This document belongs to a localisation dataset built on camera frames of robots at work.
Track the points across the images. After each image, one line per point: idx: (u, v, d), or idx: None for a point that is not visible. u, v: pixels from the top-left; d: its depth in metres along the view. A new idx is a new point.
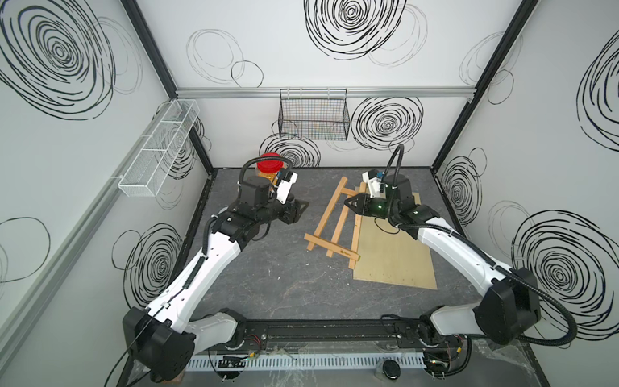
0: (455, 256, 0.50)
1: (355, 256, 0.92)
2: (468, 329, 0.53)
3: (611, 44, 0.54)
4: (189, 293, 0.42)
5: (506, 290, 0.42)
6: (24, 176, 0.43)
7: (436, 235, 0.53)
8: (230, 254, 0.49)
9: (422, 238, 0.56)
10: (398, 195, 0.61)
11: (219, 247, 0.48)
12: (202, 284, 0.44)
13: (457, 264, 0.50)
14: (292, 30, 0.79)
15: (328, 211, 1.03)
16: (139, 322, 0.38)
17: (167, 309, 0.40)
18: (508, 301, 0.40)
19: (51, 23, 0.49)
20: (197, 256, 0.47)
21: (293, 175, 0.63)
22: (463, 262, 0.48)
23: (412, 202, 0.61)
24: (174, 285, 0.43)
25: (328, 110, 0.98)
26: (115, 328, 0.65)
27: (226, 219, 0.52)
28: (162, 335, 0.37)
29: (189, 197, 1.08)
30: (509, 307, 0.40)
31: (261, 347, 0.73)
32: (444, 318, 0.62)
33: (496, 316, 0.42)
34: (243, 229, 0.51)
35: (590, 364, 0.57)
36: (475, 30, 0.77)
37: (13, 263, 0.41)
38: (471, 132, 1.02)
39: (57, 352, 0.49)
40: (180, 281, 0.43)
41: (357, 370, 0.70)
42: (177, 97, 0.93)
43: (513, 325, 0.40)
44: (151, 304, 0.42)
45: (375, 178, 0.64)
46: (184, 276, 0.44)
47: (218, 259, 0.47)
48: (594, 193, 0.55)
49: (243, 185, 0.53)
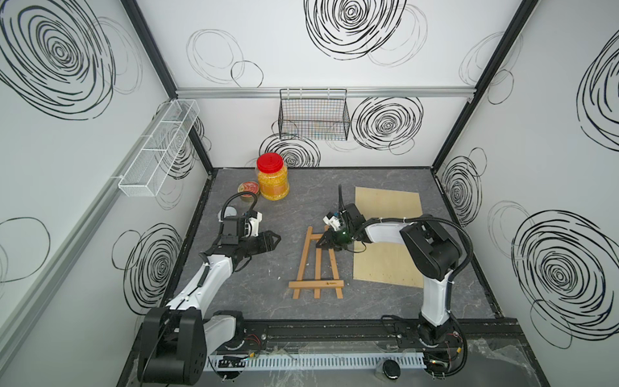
0: (387, 230, 0.65)
1: (339, 284, 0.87)
2: (434, 290, 0.58)
3: (611, 44, 0.54)
4: (203, 289, 0.49)
5: (412, 228, 0.58)
6: (24, 176, 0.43)
7: (375, 226, 0.71)
8: (228, 267, 0.59)
9: (371, 235, 0.72)
10: (348, 215, 0.82)
11: (218, 259, 0.58)
12: (212, 284, 0.52)
13: (393, 239, 0.64)
14: (292, 30, 0.79)
15: (306, 247, 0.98)
16: (162, 318, 0.41)
17: (188, 301, 0.45)
18: (415, 235, 0.54)
19: (51, 23, 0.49)
20: (202, 267, 0.56)
21: (258, 214, 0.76)
22: (392, 230, 0.63)
23: (362, 217, 0.81)
24: (187, 287, 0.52)
25: (328, 110, 0.98)
26: (115, 326, 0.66)
27: (218, 246, 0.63)
28: (190, 317, 0.41)
29: (189, 197, 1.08)
30: (420, 240, 0.54)
31: (261, 347, 0.73)
32: (429, 305, 0.63)
33: (417, 252, 0.54)
34: (234, 253, 0.64)
35: (590, 364, 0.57)
36: (475, 30, 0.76)
37: (13, 263, 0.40)
38: (471, 132, 1.02)
39: (58, 351, 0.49)
40: (191, 285, 0.50)
41: (357, 370, 0.70)
42: (177, 97, 0.93)
43: (429, 255, 0.52)
44: (172, 300, 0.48)
45: (334, 218, 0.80)
46: (193, 280, 0.51)
47: (220, 268, 0.56)
48: (596, 192, 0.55)
49: (224, 218, 0.67)
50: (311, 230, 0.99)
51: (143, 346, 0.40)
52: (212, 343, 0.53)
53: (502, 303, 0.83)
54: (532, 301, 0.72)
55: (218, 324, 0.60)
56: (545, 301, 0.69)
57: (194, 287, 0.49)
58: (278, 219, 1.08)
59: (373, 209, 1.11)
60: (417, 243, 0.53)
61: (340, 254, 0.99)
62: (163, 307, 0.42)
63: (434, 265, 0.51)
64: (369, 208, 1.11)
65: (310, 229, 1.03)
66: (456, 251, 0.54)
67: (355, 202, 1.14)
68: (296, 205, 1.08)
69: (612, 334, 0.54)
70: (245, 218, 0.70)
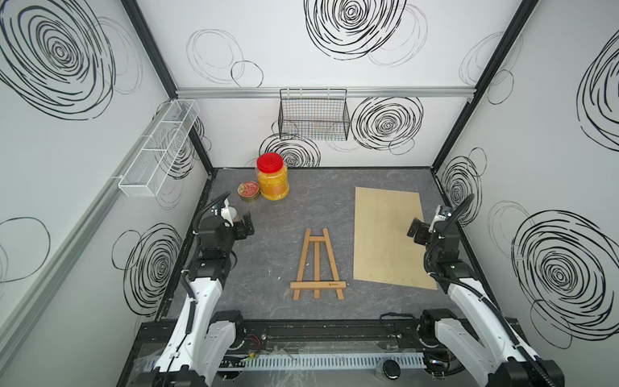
0: (478, 319, 0.50)
1: (340, 285, 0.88)
2: (463, 360, 0.55)
3: (610, 43, 0.54)
4: (194, 336, 0.44)
5: (518, 371, 0.40)
6: (24, 175, 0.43)
7: (468, 296, 0.53)
8: (216, 290, 0.53)
9: (451, 293, 0.58)
10: (442, 243, 0.62)
11: (201, 287, 0.52)
12: (201, 322, 0.47)
13: (479, 331, 0.50)
14: (292, 28, 0.79)
15: (306, 247, 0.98)
16: (153, 382, 0.38)
17: (178, 358, 0.41)
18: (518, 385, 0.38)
19: (51, 23, 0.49)
20: (189, 301, 0.49)
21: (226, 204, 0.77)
22: (485, 330, 0.48)
23: (454, 255, 0.61)
24: (174, 337, 0.44)
25: (328, 110, 0.98)
26: (114, 327, 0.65)
27: (201, 265, 0.56)
28: (184, 379, 0.38)
29: (189, 197, 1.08)
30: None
31: (261, 347, 0.73)
32: (450, 336, 0.60)
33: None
34: (220, 269, 0.56)
35: (589, 366, 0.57)
36: (475, 29, 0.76)
37: (13, 264, 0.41)
38: (471, 132, 1.02)
39: (56, 353, 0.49)
40: (179, 331, 0.44)
41: (357, 369, 0.71)
42: (177, 97, 0.93)
43: None
44: (159, 361, 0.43)
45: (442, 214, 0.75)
46: (180, 326, 0.45)
47: (207, 299, 0.50)
48: (597, 193, 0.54)
49: (201, 234, 0.56)
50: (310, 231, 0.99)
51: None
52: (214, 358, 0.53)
53: (502, 303, 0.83)
54: (532, 301, 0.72)
55: (217, 339, 0.58)
56: (545, 301, 0.69)
57: (183, 334, 0.44)
58: (278, 219, 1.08)
59: (373, 209, 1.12)
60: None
61: (340, 253, 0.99)
62: (152, 372, 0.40)
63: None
64: (369, 209, 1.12)
65: (309, 230, 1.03)
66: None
67: (355, 202, 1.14)
68: (296, 204, 1.08)
69: (612, 334, 0.54)
70: (222, 222, 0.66)
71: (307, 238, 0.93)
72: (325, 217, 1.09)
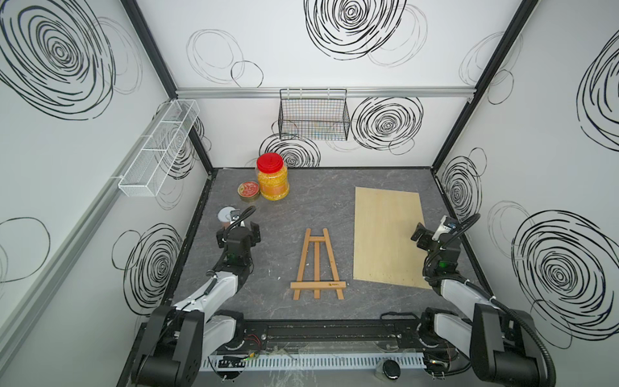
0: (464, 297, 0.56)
1: (340, 285, 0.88)
2: (463, 347, 0.53)
3: (610, 43, 0.54)
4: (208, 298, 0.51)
5: (491, 310, 0.48)
6: (24, 175, 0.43)
7: (456, 285, 0.61)
8: (232, 286, 0.61)
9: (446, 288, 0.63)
10: (442, 252, 0.69)
11: (225, 276, 0.60)
12: (216, 294, 0.53)
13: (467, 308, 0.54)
14: (292, 28, 0.79)
15: (306, 247, 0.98)
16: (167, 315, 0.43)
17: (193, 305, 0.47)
18: (491, 321, 0.44)
19: (51, 23, 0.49)
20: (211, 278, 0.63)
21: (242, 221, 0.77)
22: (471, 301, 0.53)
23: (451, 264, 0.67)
24: (193, 294, 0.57)
25: (328, 110, 0.98)
26: (115, 326, 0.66)
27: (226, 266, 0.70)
28: (193, 318, 0.43)
29: (189, 197, 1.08)
30: (494, 326, 0.43)
31: (261, 347, 0.73)
32: (447, 326, 0.61)
33: (481, 337, 0.44)
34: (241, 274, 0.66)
35: (589, 365, 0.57)
36: (476, 29, 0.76)
37: (13, 263, 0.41)
38: (471, 133, 1.03)
39: (58, 351, 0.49)
40: (197, 292, 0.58)
41: (358, 370, 0.70)
42: (177, 97, 0.93)
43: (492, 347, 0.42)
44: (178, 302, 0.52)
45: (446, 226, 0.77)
46: (200, 290, 0.53)
47: (226, 282, 0.58)
48: (597, 193, 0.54)
49: (228, 242, 0.64)
50: (309, 231, 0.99)
51: (145, 340, 0.41)
52: (209, 346, 0.53)
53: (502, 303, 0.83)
54: (532, 301, 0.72)
55: (216, 326, 0.59)
56: (545, 301, 0.69)
57: (201, 294, 0.51)
58: (278, 219, 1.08)
59: (373, 209, 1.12)
60: (486, 328, 0.43)
61: (340, 253, 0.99)
62: (168, 308, 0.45)
63: (488, 354, 0.42)
64: (368, 209, 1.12)
65: (309, 230, 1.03)
66: (534, 375, 0.40)
67: (355, 202, 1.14)
68: (296, 204, 1.08)
69: (612, 334, 0.54)
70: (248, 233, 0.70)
71: (306, 238, 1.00)
72: (324, 217, 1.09)
